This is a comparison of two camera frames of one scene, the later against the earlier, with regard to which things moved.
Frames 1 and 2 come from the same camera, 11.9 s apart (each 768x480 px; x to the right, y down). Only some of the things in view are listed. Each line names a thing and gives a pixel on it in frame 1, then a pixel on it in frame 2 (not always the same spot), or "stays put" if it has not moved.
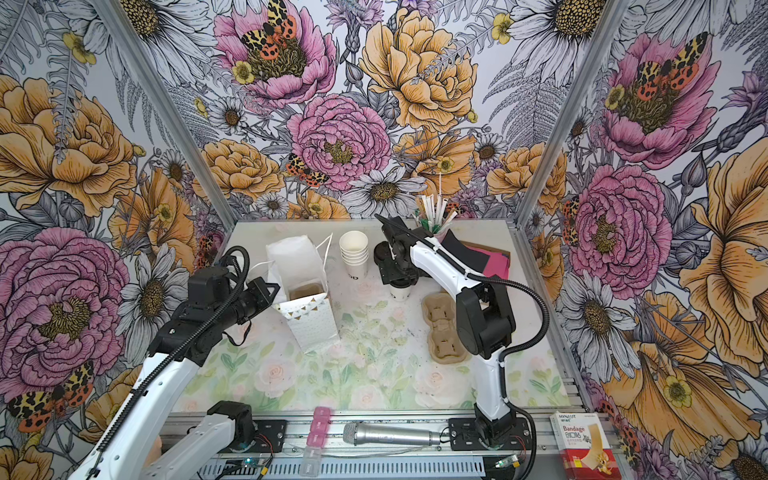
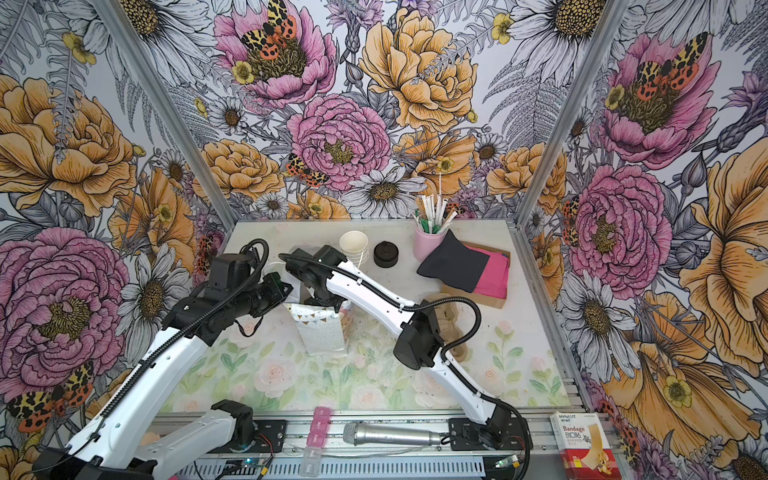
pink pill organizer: x=316 y=441 stays put
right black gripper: x=389 y=272 → x=342 y=300
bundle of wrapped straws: x=435 y=219 stays put
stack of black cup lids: x=381 y=251 stays put
